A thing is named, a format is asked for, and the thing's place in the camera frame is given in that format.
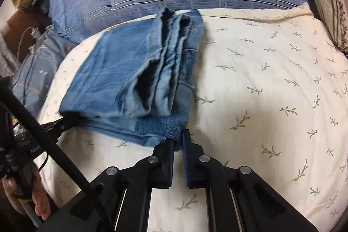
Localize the thick black cable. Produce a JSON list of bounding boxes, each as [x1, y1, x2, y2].
[[0, 77, 115, 232]]

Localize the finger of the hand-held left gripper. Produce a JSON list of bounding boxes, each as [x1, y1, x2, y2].
[[41, 115, 82, 140]]

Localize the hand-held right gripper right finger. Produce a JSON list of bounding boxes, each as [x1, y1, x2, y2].
[[182, 129, 318, 232]]

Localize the white charger cable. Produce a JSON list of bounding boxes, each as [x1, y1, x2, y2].
[[18, 26, 40, 53]]

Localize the person's left hand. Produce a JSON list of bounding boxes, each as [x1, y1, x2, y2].
[[2, 164, 52, 222]]

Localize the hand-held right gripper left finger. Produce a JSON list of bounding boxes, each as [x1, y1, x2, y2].
[[41, 138, 175, 232]]

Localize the blue denim pants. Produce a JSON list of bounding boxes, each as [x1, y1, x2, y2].
[[58, 7, 206, 148]]

